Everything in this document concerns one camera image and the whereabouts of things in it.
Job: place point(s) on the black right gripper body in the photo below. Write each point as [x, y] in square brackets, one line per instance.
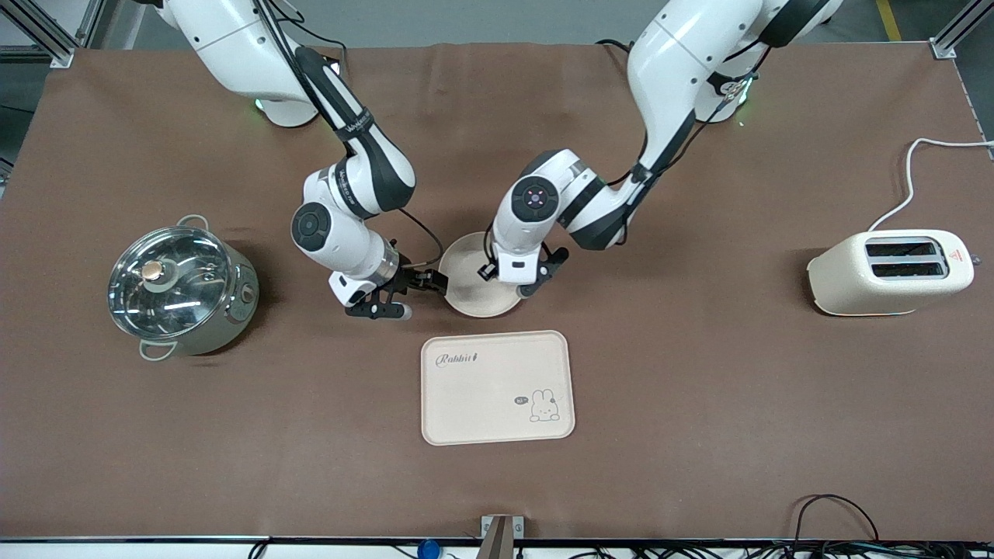
[409, 279]

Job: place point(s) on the aluminium frame profile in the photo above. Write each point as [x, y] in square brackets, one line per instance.
[959, 31]
[46, 31]

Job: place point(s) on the blue round cap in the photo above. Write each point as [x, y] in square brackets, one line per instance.
[428, 550]

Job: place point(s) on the grey metal camera bracket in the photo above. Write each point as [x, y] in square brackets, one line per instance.
[501, 536]

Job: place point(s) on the steel pot with glass lid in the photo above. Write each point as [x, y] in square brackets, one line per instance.
[233, 303]

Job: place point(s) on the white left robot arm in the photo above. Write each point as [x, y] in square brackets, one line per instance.
[675, 70]

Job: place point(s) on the glass pot lid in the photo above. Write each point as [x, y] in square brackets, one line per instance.
[171, 281]

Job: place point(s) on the cream two-slot toaster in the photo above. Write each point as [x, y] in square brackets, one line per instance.
[862, 283]

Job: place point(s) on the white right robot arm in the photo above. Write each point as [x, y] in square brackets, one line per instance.
[241, 54]

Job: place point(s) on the round cream plate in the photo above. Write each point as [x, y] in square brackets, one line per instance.
[470, 291]

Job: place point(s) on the brown table mat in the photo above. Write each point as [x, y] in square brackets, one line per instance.
[699, 450]

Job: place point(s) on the cream rabbit print tray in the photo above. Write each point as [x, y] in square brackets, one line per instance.
[481, 396]

